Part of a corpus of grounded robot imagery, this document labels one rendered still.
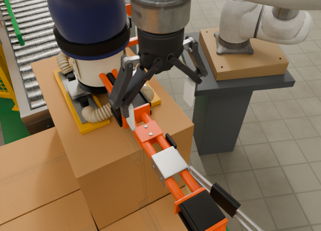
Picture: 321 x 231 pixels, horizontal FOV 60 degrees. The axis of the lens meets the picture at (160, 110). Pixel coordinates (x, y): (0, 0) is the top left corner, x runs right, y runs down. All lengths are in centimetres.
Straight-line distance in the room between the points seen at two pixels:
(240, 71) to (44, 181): 102
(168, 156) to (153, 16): 36
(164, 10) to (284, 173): 178
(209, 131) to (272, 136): 61
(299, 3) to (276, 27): 95
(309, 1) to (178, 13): 16
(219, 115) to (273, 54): 47
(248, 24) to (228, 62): 20
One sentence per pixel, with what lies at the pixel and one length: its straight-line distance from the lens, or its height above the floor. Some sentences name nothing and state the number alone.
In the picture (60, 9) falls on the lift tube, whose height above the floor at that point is 130.
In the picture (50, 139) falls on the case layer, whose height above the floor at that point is 54.
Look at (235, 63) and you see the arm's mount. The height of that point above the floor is 81.
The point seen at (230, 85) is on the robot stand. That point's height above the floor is 75.
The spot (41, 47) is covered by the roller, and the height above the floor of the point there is 54.
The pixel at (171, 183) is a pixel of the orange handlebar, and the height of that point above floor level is 108.
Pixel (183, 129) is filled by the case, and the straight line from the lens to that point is 90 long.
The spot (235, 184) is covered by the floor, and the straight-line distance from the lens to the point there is 192.
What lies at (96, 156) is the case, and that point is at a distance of 85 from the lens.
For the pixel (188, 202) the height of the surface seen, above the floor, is 110.
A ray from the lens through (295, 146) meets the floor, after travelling 224.
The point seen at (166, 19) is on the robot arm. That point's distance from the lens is 40.
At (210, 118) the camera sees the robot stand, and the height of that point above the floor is 39.
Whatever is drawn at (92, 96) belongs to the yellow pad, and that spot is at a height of 96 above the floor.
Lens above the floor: 164
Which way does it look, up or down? 47 degrees down
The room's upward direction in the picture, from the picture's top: straight up
